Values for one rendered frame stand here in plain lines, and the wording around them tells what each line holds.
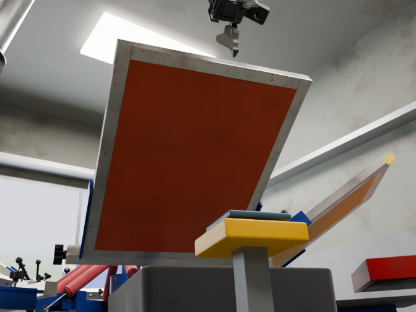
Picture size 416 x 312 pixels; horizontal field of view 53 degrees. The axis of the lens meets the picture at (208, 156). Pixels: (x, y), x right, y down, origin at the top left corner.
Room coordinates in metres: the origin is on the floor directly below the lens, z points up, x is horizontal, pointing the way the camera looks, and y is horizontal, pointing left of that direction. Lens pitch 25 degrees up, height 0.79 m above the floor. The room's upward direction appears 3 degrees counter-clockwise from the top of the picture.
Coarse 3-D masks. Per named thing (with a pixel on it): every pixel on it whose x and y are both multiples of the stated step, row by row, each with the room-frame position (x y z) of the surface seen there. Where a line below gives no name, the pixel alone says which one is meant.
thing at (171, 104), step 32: (128, 96) 0.97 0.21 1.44; (160, 96) 0.99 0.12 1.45; (192, 96) 1.01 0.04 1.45; (128, 128) 1.06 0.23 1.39; (160, 128) 1.08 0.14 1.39; (192, 128) 1.11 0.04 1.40; (128, 160) 1.16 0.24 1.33; (160, 160) 1.18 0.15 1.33; (192, 160) 1.21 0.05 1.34; (128, 192) 1.26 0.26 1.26; (160, 192) 1.29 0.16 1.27; (128, 224) 1.38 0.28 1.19; (160, 224) 1.42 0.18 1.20
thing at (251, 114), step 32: (224, 96) 1.04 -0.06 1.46; (256, 96) 1.06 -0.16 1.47; (288, 96) 1.08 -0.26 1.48; (224, 128) 1.13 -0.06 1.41; (256, 128) 1.16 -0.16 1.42; (224, 160) 1.24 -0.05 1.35; (256, 160) 1.27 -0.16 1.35; (192, 192) 1.32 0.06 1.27; (224, 192) 1.36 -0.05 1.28; (192, 224) 1.45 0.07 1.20
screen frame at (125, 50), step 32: (128, 64) 0.89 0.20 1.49; (160, 64) 0.91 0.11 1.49; (192, 64) 0.93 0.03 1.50; (224, 64) 0.95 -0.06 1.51; (288, 128) 1.19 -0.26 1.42; (96, 192) 1.23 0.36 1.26; (256, 192) 1.39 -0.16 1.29; (96, 224) 1.35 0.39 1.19; (96, 256) 1.48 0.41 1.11; (128, 256) 1.52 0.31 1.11; (160, 256) 1.56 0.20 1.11; (192, 256) 1.60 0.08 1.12
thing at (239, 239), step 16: (224, 224) 0.55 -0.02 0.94; (240, 224) 0.55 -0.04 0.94; (256, 224) 0.56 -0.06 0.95; (272, 224) 0.57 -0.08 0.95; (288, 224) 0.58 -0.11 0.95; (304, 224) 0.59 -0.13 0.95; (208, 240) 0.60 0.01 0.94; (224, 240) 0.56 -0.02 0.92; (240, 240) 0.56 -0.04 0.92; (256, 240) 0.57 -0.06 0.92; (272, 240) 0.57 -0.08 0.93; (288, 240) 0.58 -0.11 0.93; (304, 240) 0.59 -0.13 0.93; (208, 256) 0.66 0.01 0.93; (224, 256) 0.67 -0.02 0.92; (240, 256) 0.61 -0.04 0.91; (256, 256) 0.61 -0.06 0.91; (240, 272) 0.62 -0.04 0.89; (256, 272) 0.61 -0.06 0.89; (240, 288) 0.62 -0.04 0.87; (256, 288) 0.61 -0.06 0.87; (240, 304) 0.62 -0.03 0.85; (256, 304) 0.61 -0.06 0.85; (272, 304) 0.62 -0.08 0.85
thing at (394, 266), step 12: (372, 264) 1.78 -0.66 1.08; (384, 264) 1.78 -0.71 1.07; (396, 264) 1.77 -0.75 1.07; (408, 264) 1.76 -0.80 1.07; (360, 276) 1.98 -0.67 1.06; (372, 276) 1.79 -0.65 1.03; (384, 276) 1.78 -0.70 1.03; (396, 276) 1.77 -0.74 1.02; (408, 276) 1.76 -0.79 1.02; (360, 288) 2.07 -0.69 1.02; (372, 288) 2.07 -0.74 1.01; (384, 288) 2.10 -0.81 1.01; (396, 288) 2.13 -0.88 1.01; (408, 288) 2.16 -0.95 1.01
